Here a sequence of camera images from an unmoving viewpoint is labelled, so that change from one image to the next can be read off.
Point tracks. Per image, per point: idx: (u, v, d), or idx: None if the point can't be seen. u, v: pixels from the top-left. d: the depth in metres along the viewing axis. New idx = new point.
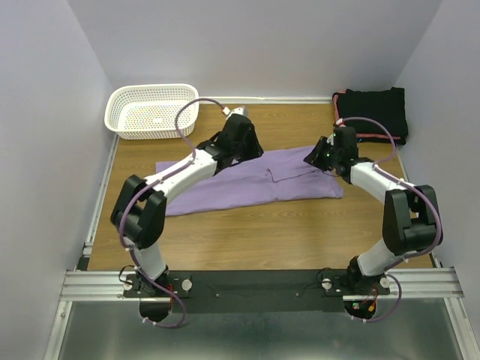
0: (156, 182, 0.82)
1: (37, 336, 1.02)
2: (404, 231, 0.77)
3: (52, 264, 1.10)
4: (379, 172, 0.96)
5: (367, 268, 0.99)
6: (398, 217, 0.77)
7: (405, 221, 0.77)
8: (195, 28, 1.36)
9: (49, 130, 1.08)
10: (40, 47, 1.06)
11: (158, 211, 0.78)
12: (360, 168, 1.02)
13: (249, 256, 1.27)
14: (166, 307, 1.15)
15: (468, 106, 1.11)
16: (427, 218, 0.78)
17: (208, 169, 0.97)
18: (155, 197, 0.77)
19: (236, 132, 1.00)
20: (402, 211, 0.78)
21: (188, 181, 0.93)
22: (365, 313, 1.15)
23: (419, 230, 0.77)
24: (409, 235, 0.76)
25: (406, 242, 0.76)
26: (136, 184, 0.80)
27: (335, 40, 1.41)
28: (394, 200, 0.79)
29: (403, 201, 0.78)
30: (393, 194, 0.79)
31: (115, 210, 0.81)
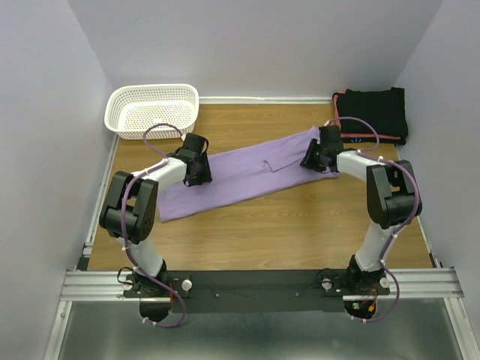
0: (143, 173, 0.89)
1: (37, 337, 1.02)
2: (386, 201, 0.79)
3: (52, 263, 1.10)
4: (363, 156, 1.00)
5: (365, 262, 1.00)
6: (379, 189, 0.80)
7: (386, 193, 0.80)
8: (195, 29, 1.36)
9: (49, 129, 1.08)
10: (40, 46, 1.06)
11: (152, 197, 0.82)
12: (344, 155, 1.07)
13: (249, 256, 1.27)
14: (166, 307, 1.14)
15: (468, 106, 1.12)
16: (407, 189, 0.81)
17: (180, 171, 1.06)
18: (146, 184, 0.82)
19: (196, 144, 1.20)
20: (382, 183, 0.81)
21: (168, 179, 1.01)
22: (365, 313, 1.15)
23: (400, 201, 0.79)
24: (391, 206, 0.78)
25: (388, 212, 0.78)
26: (125, 178, 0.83)
27: (335, 40, 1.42)
28: (373, 174, 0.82)
29: (383, 175, 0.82)
30: (373, 169, 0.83)
31: (105, 207, 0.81)
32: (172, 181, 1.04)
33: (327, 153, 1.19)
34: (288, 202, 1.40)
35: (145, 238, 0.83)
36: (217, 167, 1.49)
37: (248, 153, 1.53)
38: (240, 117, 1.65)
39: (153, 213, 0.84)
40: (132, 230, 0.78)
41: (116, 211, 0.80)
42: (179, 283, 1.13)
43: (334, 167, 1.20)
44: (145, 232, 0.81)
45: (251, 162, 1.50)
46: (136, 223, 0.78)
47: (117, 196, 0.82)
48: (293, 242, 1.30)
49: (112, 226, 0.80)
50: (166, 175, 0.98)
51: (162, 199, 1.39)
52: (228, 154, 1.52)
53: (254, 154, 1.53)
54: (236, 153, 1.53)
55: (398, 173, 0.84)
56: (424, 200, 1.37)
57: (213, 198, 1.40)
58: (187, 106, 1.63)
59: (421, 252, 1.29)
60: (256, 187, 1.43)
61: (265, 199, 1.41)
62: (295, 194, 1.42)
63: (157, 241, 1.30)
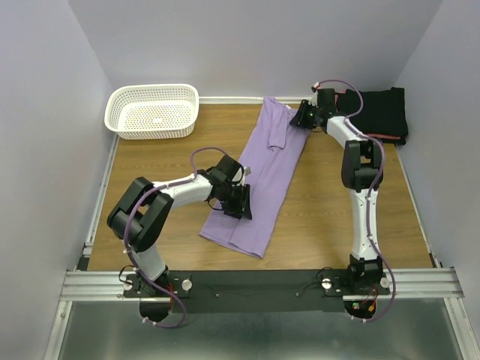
0: (163, 185, 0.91)
1: (37, 337, 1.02)
2: (355, 171, 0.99)
3: (52, 263, 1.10)
4: (348, 126, 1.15)
5: (358, 248, 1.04)
6: (352, 160, 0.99)
7: (357, 164, 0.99)
8: (195, 29, 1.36)
9: (49, 130, 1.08)
10: (41, 47, 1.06)
11: (162, 214, 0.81)
12: (333, 121, 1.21)
13: (251, 256, 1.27)
14: (166, 307, 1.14)
15: (468, 106, 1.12)
16: (374, 163, 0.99)
17: (203, 190, 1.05)
18: (160, 199, 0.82)
19: (230, 167, 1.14)
20: (356, 157, 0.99)
21: (189, 196, 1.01)
22: (365, 313, 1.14)
23: (367, 172, 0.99)
24: (358, 175, 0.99)
25: (354, 179, 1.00)
26: (143, 186, 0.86)
27: (335, 40, 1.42)
28: (349, 149, 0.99)
29: (358, 149, 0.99)
30: (351, 145, 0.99)
31: (117, 208, 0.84)
32: (192, 199, 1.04)
33: (321, 113, 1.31)
34: (303, 203, 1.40)
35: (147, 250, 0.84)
36: None
37: (251, 157, 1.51)
38: (240, 117, 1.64)
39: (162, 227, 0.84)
40: (133, 239, 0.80)
41: (124, 216, 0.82)
42: (179, 283, 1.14)
43: (324, 128, 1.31)
44: (145, 244, 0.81)
45: (259, 163, 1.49)
46: (139, 234, 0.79)
47: (130, 201, 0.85)
48: (321, 241, 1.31)
49: (118, 230, 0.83)
50: (187, 193, 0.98)
51: (233, 238, 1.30)
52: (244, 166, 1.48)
53: (253, 148, 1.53)
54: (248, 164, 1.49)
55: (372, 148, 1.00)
56: (424, 200, 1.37)
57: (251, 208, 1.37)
58: (187, 106, 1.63)
59: (421, 253, 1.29)
60: (279, 185, 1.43)
61: (289, 204, 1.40)
62: (296, 193, 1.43)
63: (158, 241, 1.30)
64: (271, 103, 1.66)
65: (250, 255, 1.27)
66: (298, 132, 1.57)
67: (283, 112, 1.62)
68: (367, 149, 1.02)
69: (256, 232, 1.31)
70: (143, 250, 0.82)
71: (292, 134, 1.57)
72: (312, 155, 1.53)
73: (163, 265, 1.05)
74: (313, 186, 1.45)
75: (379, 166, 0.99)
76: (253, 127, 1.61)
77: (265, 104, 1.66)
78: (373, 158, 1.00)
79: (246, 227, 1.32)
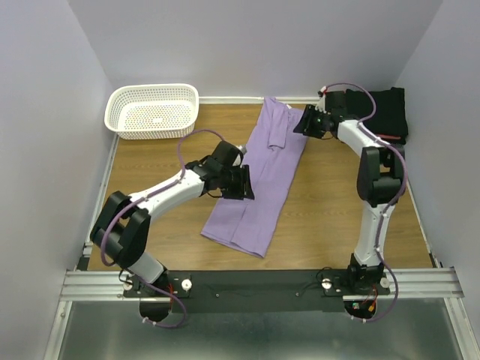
0: (140, 199, 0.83)
1: (37, 337, 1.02)
2: (373, 183, 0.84)
3: (52, 262, 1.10)
4: (363, 131, 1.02)
5: (362, 255, 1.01)
6: (370, 169, 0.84)
7: (376, 174, 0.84)
8: (195, 29, 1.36)
9: (49, 130, 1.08)
10: (40, 47, 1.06)
11: (140, 231, 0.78)
12: (345, 125, 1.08)
13: (250, 256, 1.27)
14: (167, 307, 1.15)
15: (468, 106, 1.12)
16: (395, 172, 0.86)
17: (193, 189, 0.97)
18: (138, 215, 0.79)
19: (226, 155, 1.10)
20: (374, 166, 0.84)
21: (177, 197, 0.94)
22: (365, 313, 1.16)
23: (385, 183, 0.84)
24: (376, 187, 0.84)
25: (372, 191, 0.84)
26: (120, 201, 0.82)
27: (335, 40, 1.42)
28: (367, 156, 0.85)
29: (376, 157, 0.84)
30: (368, 151, 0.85)
31: (96, 226, 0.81)
32: (183, 199, 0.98)
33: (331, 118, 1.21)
34: (303, 204, 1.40)
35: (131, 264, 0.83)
36: None
37: (251, 157, 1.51)
38: (240, 117, 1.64)
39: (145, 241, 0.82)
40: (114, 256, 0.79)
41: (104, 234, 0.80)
42: (178, 283, 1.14)
43: (334, 132, 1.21)
44: (127, 259, 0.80)
45: (259, 163, 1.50)
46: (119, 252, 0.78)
47: (108, 217, 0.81)
48: (323, 241, 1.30)
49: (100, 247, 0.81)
50: (172, 198, 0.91)
51: (235, 238, 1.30)
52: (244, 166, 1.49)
53: (254, 148, 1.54)
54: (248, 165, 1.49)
55: (391, 156, 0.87)
56: (424, 200, 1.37)
57: (252, 208, 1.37)
58: (187, 106, 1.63)
59: (421, 253, 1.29)
60: (280, 185, 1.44)
61: (290, 204, 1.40)
62: (295, 193, 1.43)
63: (157, 241, 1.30)
64: (272, 103, 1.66)
65: (251, 254, 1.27)
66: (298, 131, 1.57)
67: (284, 112, 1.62)
68: (385, 157, 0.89)
69: (257, 232, 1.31)
70: (127, 265, 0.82)
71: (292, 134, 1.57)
72: (313, 155, 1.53)
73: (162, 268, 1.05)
74: (315, 187, 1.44)
75: (400, 175, 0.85)
76: (254, 127, 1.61)
77: (265, 104, 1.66)
78: (393, 169, 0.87)
79: (247, 227, 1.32)
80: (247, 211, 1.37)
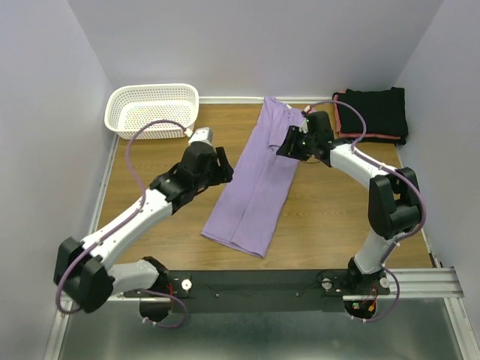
0: (92, 246, 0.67)
1: (37, 337, 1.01)
2: (389, 215, 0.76)
3: (52, 263, 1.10)
4: (361, 157, 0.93)
5: (365, 265, 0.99)
6: (383, 202, 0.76)
7: (391, 206, 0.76)
8: (195, 29, 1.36)
9: (49, 130, 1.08)
10: (40, 46, 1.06)
11: (97, 281, 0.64)
12: (339, 152, 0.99)
13: (250, 257, 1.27)
14: (166, 307, 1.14)
15: (468, 106, 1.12)
16: (410, 199, 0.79)
17: (160, 214, 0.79)
18: (91, 265, 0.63)
19: (196, 163, 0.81)
20: (387, 198, 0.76)
21: (142, 228, 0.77)
22: (365, 313, 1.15)
23: (404, 214, 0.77)
24: (394, 220, 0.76)
25: (391, 225, 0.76)
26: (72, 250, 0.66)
27: (336, 40, 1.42)
28: (378, 187, 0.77)
29: (388, 187, 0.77)
30: (378, 182, 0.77)
31: (56, 274, 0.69)
32: (153, 225, 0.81)
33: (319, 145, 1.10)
34: (303, 204, 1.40)
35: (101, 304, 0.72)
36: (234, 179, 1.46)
37: (251, 157, 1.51)
38: (240, 117, 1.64)
39: (109, 284, 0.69)
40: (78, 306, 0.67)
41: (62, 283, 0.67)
42: (178, 283, 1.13)
43: (325, 160, 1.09)
44: (95, 304, 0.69)
45: (259, 163, 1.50)
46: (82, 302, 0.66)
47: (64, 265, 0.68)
48: (323, 241, 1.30)
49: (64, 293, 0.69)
50: (133, 233, 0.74)
51: (235, 238, 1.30)
52: (244, 166, 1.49)
53: (254, 148, 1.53)
54: (248, 165, 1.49)
55: (400, 182, 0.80)
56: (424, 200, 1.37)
57: (252, 208, 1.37)
58: (187, 106, 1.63)
59: (421, 253, 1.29)
60: (280, 185, 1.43)
61: (290, 205, 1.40)
62: (295, 193, 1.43)
63: (157, 241, 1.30)
64: (272, 103, 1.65)
65: (251, 255, 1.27)
66: None
67: (284, 112, 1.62)
68: (395, 183, 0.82)
69: (257, 232, 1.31)
70: (97, 308, 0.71)
71: None
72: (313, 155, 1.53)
73: (157, 271, 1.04)
74: (315, 187, 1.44)
75: (416, 203, 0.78)
76: (254, 127, 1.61)
77: (265, 104, 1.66)
78: (406, 195, 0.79)
79: (248, 228, 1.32)
80: (247, 211, 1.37)
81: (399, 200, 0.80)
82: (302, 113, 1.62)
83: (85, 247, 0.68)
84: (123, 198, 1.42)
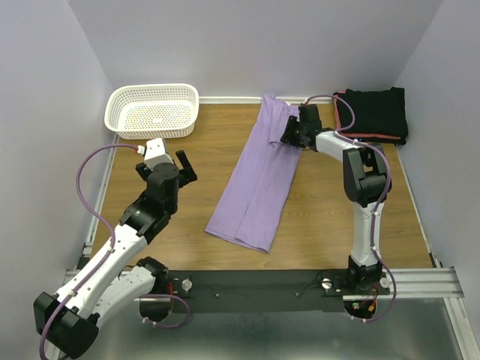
0: (66, 298, 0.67)
1: (36, 337, 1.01)
2: (359, 181, 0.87)
3: (52, 263, 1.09)
4: (340, 137, 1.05)
5: (359, 256, 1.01)
6: (353, 169, 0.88)
7: (360, 174, 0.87)
8: (195, 29, 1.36)
9: (49, 130, 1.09)
10: (41, 47, 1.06)
11: (77, 331, 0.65)
12: (322, 136, 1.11)
13: (254, 253, 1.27)
14: (166, 307, 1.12)
15: (468, 106, 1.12)
16: (379, 169, 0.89)
17: (133, 250, 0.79)
18: (70, 316, 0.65)
19: (163, 190, 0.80)
20: (356, 166, 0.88)
21: (118, 268, 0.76)
22: (365, 313, 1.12)
23: (373, 181, 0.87)
24: (364, 186, 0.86)
25: (361, 191, 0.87)
26: (47, 306, 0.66)
27: (336, 39, 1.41)
28: (349, 157, 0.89)
29: (357, 157, 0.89)
30: (349, 153, 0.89)
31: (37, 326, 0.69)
32: (128, 261, 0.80)
33: (307, 133, 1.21)
34: (303, 204, 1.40)
35: (88, 347, 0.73)
36: (235, 176, 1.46)
37: (252, 154, 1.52)
38: (240, 117, 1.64)
39: (92, 330, 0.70)
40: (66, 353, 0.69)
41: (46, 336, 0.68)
42: (178, 283, 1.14)
43: (313, 147, 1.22)
44: (82, 348, 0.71)
45: (260, 159, 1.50)
46: (66, 351, 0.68)
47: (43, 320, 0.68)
48: (324, 241, 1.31)
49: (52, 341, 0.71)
50: (107, 276, 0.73)
51: (240, 235, 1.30)
52: (245, 164, 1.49)
53: (256, 145, 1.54)
54: (250, 161, 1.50)
55: (371, 155, 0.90)
56: (424, 201, 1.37)
57: (256, 205, 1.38)
58: (187, 106, 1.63)
59: (421, 253, 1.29)
60: (283, 182, 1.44)
61: (292, 202, 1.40)
62: (295, 193, 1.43)
63: (157, 241, 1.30)
64: (271, 100, 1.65)
65: (256, 250, 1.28)
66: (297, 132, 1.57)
67: (284, 108, 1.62)
68: (367, 157, 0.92)
69: (261, 229, 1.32)
70: (83, 353, 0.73)
71: None
72: (313, 155, 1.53)
73: (154, 275, 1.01)
74: (316, 186, 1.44)
75: (384, 172, 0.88)
76: (254, 126, 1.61)
77: (265, 102, 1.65)
78: (375, 166, 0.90)
79: (252, 224, 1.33)
80: (250, 208, 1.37)
81: (370, 171, 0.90)
82: None
83: (60, 299, 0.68)
84: (123, 198, 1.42)
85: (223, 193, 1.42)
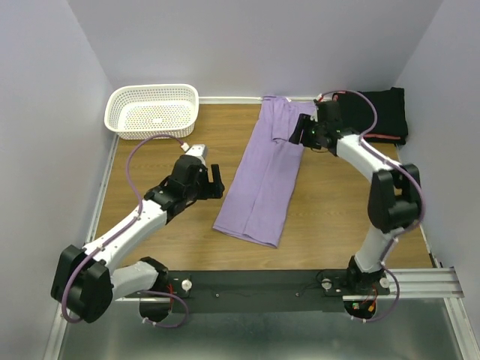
0: (96, 251, 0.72)
1: (37, 337, 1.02)
2: (389, 208, 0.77)
3: (52, 262, 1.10)
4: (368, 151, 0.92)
5: (364, 263, 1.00)
6: (385, 196, 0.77)
7: (391, 201, 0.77)
8: (195, 29, 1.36)
9: (49, 130, 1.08)
10: (40, 47, 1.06)
11: (101, 283, 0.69)
12: (346, 143, 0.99)
13: (262, 249, 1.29)
14: (166, 307, 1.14)
15: (469, 105, 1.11)
16: (411, 196, 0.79)
17: (156, 222, 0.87)
18: (94, 269, 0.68)
19: (187, 175, 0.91)
20: (388, 193, 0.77)
21: (141, 235, 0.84)
22: (365, 313, 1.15)
23: (404, 209, 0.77)
24: (394, 214, 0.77)
25: (390, 219, 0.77)
26: (74, 259, 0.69)
27: (336, 39, 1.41)
28: (380, 182, 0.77)
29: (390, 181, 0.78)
30: (379, 176, 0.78)
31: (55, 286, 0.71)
32: (150, 232, 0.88)
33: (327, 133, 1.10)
34: (304, 204, 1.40)
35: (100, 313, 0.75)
36: (240, 173, 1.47)
37: (256, 151, 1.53)
38: (240, 117, 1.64)
39: (108, 289, 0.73)
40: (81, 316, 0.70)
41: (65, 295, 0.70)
42: (178, 283, 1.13)
43: (331, 149, 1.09)
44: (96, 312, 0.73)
45: (264, 156, 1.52)
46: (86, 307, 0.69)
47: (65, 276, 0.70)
48: (324, 242, 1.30)
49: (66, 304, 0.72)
50: (131, 238, 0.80)
51: (248, 230, 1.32)
52: (249, 162, 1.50)
53: (259, 143, 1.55)
54: (253, 158, 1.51)
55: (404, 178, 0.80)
56: None
57: (261, 202, 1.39)
58: (187, 106, 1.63)
59: (421, 253, 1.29)
60: (288, 177, 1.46)
61: (300, 197, 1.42)
62: (295, 193, 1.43)
63: (157, 241, 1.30)
64: (271, 100, 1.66)
65: (264, 246, 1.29)
66: None
67: (284, 105, 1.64)
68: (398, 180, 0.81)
69: (269, 223, 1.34)
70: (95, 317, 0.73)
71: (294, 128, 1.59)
72: (313, 155, 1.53)
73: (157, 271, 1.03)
74: (319, 184, 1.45)
75: (416, 200, 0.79)
76: (253, 127, 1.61)
77: (263, 104, 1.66)
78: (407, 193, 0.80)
79: (259, 220, 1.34)
80: (256, 204, 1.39)
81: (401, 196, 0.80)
82: (302, 107, 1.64)
83: (88, 253, 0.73)
84: (123, 198, 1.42)
85: (229, 190, 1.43)
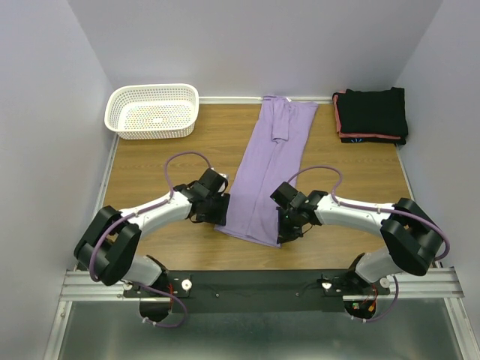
0: (131, 215, 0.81)
1: (36, 336, 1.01)
2: (418, 253, 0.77)
3: (52, 263, 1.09)
4: (354, 206, 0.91)
5: (367, 274, 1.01)
6: (408, 247, 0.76)
7: (415, 247, 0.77)
8: (194, 28, 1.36)
9: (48, 130, 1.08)
10: (40, 48, 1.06)
11: (131, 244, 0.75)
12: (325, 210, 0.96)
13: (262, 249, 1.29)
14: (166, 307, 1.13)
15: (469, 105, 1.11)
16: (425, 229, 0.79)
17: (181, 210, 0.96)
18: (127, 230, 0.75)
19: (214, 181, 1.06)
20: (406, 239, 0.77)
21: (167, 217, 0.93)
22: (365, 313, 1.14)
23: (428, 244, 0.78)
24: (423, 256, 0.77)
25: (424, 262, 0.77)
26: (110, 216, 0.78)
27: (336, 39, 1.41)
28: (394, 235, 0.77)
29: (403, 231, 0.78)
30: (390, 229, 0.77)
31: (82, 242, 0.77)
32: (172, 219, 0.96)
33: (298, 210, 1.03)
34: None
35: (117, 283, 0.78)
36: (241, 175, 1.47)
37: (256, 151, 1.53)
38: (240, 117, 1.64)
39: (132, 257, 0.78)
40: (100, 274, 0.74)
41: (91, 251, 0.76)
42: (179, 283, 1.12)
43: (314, 219, 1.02)
44: (114, 277, 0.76)
45: (264, 157, 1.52)
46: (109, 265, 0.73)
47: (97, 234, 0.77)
48: (324, 241, 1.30)
49: (86, 264, 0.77)
50: (161, 217, 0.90)
51: (250, 232, 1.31)
52: (248, 163, 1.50)
53: (259, 143, 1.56)
54: (254, 158, 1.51)
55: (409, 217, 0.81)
56: (425, 201, 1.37)
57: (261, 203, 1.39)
58: (187, 106, 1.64)
59: None
60: (288, 177, 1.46)
61: None
62: None
63: (158, 241, 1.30)
64: (271, 100, 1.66)
65: (265, 246, 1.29)
66: (298, 130, 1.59)
67: (284, 105, 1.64)
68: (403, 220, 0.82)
69: (269, 223, 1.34)
70: (112, 282, 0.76)
71: (293, 128, 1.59)
72: (313, 155, 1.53)
73: (158, 270, 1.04)
74: (318, 184, 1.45)
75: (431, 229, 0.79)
76: (253, 127, 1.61)
77: (263, 104, 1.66)
78: (418, 226, 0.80)
79: (260, 221, 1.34)
80: (258, 205, 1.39)
81: (415, 233, 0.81)
82: (303, 108, 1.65)
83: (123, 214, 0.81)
84: (123, 198, 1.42)
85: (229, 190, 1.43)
